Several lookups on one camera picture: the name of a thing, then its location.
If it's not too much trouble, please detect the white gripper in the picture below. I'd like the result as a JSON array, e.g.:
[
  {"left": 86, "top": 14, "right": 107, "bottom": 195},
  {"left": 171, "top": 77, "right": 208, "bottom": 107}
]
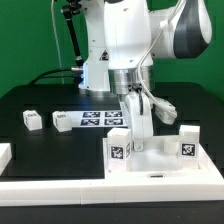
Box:
[{"left": 120, "top": 92, "right": 153, "bottom": 150}]

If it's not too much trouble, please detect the white square table top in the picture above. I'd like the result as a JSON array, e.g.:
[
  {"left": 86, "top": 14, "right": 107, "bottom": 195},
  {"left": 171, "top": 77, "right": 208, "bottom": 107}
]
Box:
[{"left": 103, "top": 135, "right": 221, "bottom": 181}]

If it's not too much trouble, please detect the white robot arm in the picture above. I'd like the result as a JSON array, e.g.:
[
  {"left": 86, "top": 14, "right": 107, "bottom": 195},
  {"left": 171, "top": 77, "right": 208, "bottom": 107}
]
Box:
[{"left": 79, "top": 0, "right": 212, "bottom": 151}]

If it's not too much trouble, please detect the white marker sheet with tags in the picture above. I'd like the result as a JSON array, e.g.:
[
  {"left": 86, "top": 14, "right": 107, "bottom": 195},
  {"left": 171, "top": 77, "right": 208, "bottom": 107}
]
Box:
[{"left": 66, "top": 110, "right": 127, "bottom": 128}]

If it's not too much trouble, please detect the white L-shaped obstacle fence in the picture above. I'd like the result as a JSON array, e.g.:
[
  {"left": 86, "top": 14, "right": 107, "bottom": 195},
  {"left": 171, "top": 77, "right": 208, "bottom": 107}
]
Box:
[{"left": 0, "top": 138, "right": 224, "bottom": 206}]

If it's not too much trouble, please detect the white block at left edge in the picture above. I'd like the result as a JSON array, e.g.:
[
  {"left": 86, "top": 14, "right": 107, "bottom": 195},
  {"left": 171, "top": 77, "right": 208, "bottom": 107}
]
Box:
[{"left": 0, "top": 143, "right": 12, "bottom": 175}]

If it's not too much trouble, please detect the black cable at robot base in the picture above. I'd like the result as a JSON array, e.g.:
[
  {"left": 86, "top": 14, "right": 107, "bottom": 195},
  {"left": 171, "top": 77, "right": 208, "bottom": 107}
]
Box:
[{"left": 29, "top": 67, "right": 84, "bottom": 86}]

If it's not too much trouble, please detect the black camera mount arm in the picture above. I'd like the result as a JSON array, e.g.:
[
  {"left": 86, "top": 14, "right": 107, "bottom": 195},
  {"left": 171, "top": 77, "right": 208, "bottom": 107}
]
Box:
[{"left": 61, "top": 0, "right": 84, "bottom": 67}]

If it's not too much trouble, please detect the grey thin cable left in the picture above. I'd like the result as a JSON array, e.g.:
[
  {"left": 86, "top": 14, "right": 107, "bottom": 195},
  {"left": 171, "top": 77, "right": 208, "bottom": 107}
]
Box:
[{"left": 50, "top": 0, "right": 65, "bottom": 85}]

